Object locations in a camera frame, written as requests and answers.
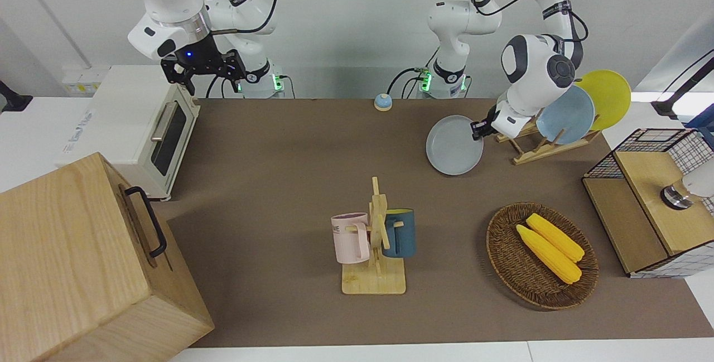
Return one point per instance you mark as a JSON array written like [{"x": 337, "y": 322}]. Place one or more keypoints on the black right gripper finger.
[
  {"x": 237, "y": 66},
  {"x": 187, "y": 84}
]

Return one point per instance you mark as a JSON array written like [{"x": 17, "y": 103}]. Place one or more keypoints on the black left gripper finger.
[{"x": 478, "y": 130}]

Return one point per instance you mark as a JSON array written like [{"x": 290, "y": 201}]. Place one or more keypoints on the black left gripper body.
[{"x": 490, "y": 122}]

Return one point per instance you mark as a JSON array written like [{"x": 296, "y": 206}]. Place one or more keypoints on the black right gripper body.
[{"x": 195, "y": 55}]

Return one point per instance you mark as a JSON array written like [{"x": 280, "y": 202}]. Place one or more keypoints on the gray plate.
[{"x": 452, "y": 147}]

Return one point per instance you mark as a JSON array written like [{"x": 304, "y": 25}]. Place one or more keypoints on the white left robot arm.
[{"x": 530, "y": 66}]

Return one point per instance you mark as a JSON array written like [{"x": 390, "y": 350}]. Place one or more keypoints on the wooden plate rack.
[{"x": 535, "y": 153}]

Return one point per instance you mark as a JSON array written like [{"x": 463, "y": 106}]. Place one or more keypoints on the light blue plate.
[{"x": 569, "y": 116}]

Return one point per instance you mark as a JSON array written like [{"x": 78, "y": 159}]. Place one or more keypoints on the yellow plate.
[{"x": 608, "y": 94}]

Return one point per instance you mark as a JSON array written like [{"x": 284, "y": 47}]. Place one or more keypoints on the wooden mug rack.
[{"x": 374, "y": 281}]

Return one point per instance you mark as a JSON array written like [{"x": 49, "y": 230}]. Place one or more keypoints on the white toaster oven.
[{"x": 122, "y": 111}]

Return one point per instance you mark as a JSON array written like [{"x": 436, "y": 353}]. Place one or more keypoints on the blue call bell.
[{"x": 383, "y": 102}]

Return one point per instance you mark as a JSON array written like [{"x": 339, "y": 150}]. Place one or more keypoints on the white power strip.
[{"x": 83, "y": 80}]

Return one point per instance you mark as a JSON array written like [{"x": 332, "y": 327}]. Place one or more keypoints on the brown table mat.
[{"x": 279, "y": 183}]

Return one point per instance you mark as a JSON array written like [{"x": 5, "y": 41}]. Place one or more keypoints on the dark blue mug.
[{"x": 403, "y": 236}]

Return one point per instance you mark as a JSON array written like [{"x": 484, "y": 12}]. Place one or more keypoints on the yellow corn cob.
[
  {"x": 546, "y": 256},
  {"x": 558, "y": 238}
]

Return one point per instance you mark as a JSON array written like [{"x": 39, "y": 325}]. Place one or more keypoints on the brown wicker basket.
[{"x": 513, "y": 261}]

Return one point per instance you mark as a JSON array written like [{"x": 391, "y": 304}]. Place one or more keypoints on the pink mug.
[{"x": 350, "y": 239}]

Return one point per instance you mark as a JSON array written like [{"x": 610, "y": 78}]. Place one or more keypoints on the light wooden box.
[{"x": 67, "y": 250}]

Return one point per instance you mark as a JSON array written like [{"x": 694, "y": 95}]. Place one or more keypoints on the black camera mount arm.
[
  {"x": 11, "y": 100},
  {"x": 669, "y": 106}
]

